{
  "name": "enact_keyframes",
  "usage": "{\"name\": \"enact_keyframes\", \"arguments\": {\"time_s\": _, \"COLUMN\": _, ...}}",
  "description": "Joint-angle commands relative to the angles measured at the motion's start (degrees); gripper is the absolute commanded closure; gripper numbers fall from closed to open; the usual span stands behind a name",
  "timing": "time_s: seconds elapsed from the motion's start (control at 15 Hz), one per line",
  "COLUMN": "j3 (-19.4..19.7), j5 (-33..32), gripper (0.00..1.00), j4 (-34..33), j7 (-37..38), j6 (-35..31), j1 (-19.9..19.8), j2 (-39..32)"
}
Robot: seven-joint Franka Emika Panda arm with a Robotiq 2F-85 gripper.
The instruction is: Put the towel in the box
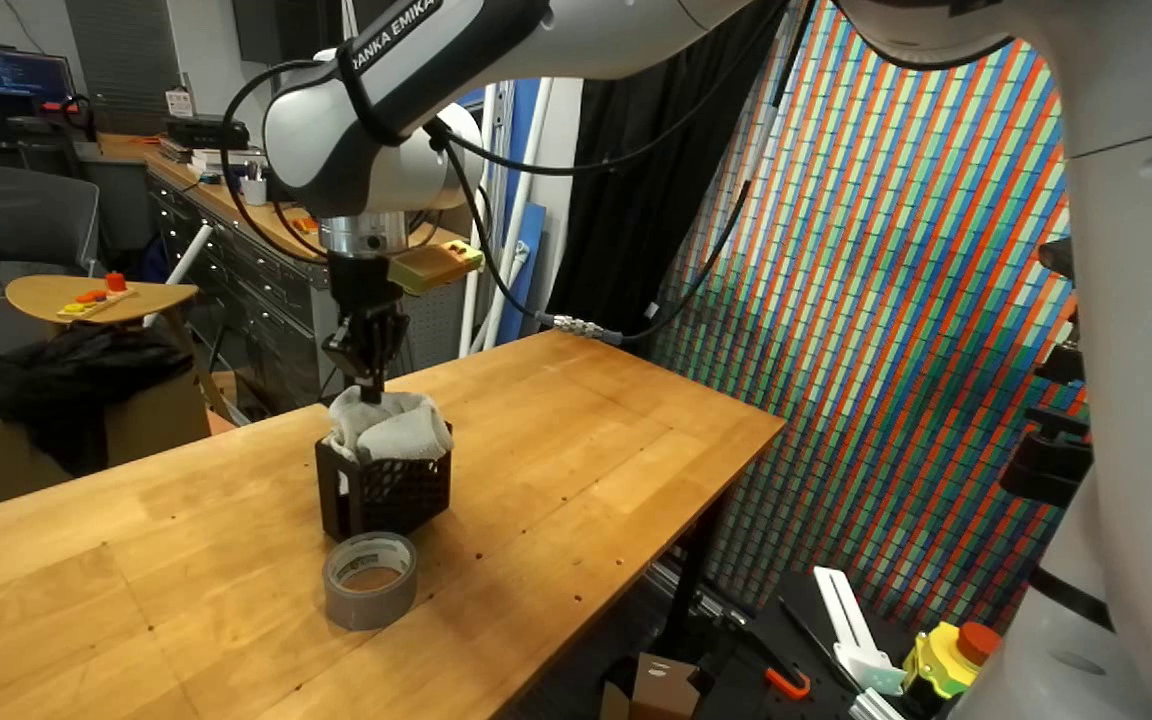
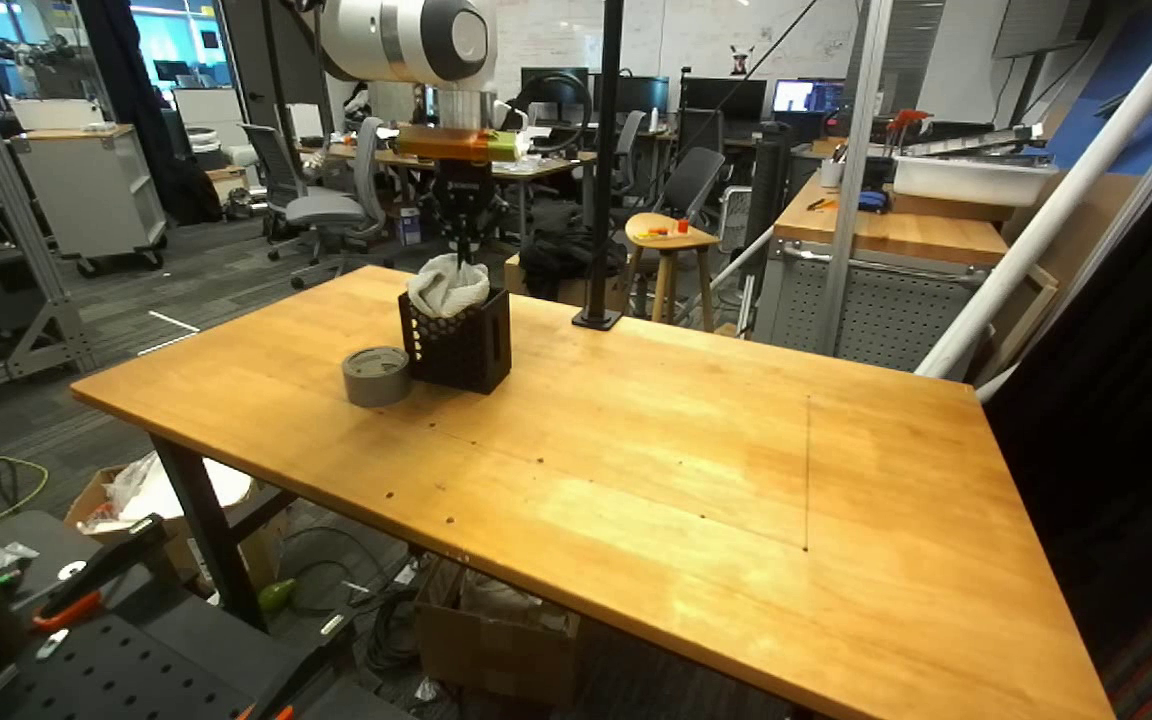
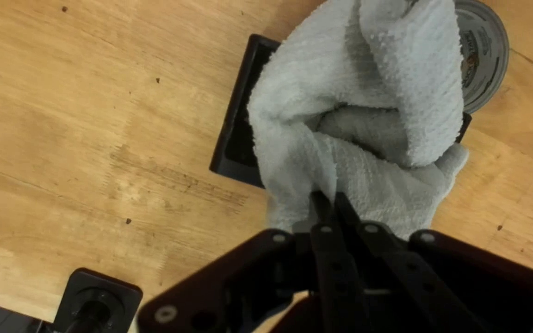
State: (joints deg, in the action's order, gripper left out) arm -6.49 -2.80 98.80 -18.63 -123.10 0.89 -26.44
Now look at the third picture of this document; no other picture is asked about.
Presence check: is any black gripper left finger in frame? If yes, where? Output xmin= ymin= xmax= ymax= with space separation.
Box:
xmin=134 ymin=190 xmax=373 ymax=333

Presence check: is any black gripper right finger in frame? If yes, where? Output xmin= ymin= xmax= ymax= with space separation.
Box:
xmin=332 ymin=190 xmax=533 ymax=333

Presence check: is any black mesh box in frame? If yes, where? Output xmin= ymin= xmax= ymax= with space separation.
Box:
xmin=206 ymin=33 xmax=473 ymax=190

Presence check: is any grey duct tape roll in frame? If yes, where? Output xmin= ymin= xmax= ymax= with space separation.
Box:
xmin=451 ymin=0 xmax=510 ymax=116

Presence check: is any black pole stand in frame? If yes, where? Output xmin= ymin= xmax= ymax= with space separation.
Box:
xmin=49 ymin=266 xmax=143 ymax=333

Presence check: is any white terry towel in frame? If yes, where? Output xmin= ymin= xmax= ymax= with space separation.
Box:
xmin=243 ymin=0 xmax=469 ymax=242

